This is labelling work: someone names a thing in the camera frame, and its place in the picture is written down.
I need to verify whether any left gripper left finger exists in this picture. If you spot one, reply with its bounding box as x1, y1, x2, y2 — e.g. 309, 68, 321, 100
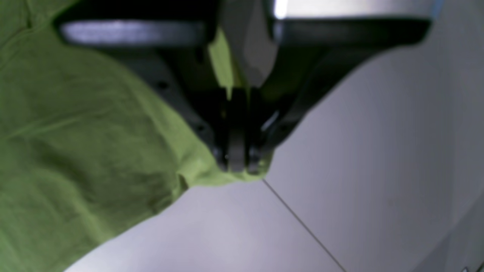
55, 0, 239, 172

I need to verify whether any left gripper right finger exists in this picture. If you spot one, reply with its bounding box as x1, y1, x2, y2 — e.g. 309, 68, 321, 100
245, 0, 431, 174

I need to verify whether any green T-shirt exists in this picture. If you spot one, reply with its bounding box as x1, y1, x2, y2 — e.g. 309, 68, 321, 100
0, 0, 272, 272

